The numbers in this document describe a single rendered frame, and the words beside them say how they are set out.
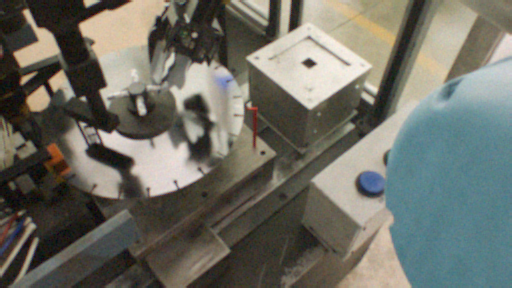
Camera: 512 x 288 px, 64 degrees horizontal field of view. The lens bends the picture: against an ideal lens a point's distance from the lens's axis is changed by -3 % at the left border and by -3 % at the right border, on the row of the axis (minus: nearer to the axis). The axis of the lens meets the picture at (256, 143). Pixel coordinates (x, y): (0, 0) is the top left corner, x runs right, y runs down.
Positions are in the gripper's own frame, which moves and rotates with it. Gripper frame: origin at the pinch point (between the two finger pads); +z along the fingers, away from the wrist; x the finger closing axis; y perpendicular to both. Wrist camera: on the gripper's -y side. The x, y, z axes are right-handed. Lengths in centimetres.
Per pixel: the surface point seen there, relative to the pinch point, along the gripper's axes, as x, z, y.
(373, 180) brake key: 31.4, -4.1, 20.0
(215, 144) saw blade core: 8.4, 2.0, 10.6
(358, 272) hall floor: 95, 59, -9
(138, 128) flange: -2.2, 5.7, 5.3
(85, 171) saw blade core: -8.7, 11.8, 10.3
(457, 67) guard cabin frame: 42.9, -23.4, 9.8
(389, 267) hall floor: 106, 53, -8
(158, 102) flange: 0.6, 2.8, 1.1
